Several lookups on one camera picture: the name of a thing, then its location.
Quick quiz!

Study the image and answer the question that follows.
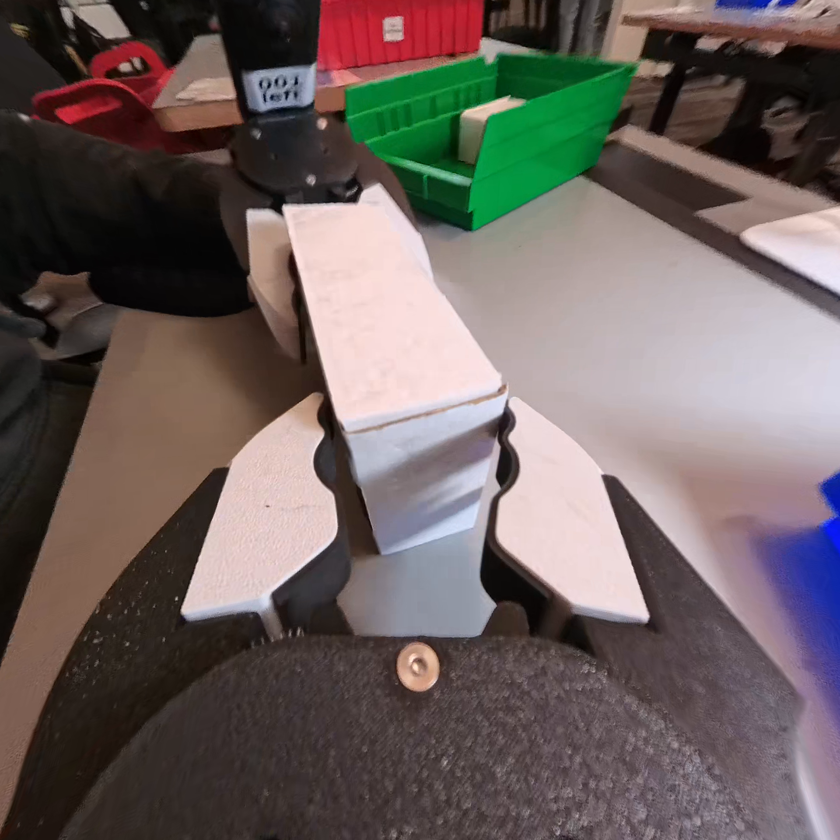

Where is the person's left forearm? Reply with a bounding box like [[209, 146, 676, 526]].
[[0, 112, 257, 316]]

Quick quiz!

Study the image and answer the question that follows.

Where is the white cardboard box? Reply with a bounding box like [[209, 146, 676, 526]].
[[457, 95, 526, 165], [282, 200, 509, 555]]

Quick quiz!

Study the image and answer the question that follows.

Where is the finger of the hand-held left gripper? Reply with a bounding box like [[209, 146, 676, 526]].
[[246, 206, 306, 362], [357, 184, 435, 282]]

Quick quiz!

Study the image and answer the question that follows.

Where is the red plastic bin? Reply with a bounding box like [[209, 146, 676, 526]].
[[318, 0, 487, 72]]

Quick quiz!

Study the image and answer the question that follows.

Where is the black desk strip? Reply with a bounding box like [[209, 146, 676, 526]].
[[584, 141, 840, 316]]

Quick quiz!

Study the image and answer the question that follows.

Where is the wooden table with black legs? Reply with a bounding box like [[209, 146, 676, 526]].
[[623, 10, 840, 185]]

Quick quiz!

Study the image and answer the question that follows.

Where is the green plastic bin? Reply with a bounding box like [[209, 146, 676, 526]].
[[344, 52, 641, 232]]

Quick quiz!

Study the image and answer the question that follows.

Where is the wood-edged table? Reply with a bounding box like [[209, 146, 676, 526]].
[[151, 33, 487, 132]]

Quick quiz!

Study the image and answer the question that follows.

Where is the person's dark clothing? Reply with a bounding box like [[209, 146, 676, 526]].
[[0, 328, 99, 637]]

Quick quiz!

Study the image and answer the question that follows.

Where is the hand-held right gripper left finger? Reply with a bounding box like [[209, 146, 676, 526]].
[[180, 392, 352, 641]]

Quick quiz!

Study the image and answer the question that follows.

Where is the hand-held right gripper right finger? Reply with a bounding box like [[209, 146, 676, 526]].
[[481, 395, 651, 636]]

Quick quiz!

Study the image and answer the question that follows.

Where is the grey desk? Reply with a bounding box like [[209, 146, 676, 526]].
[[0, 121, 840, 821]]

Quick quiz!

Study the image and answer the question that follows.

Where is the red plastic stool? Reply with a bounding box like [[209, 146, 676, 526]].
[[88, 41, 173, 86], [31, 77, 198, 155]]

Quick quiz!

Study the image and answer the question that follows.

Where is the blue plastic bin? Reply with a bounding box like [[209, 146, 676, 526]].
[[755, 469, 840, 729]]

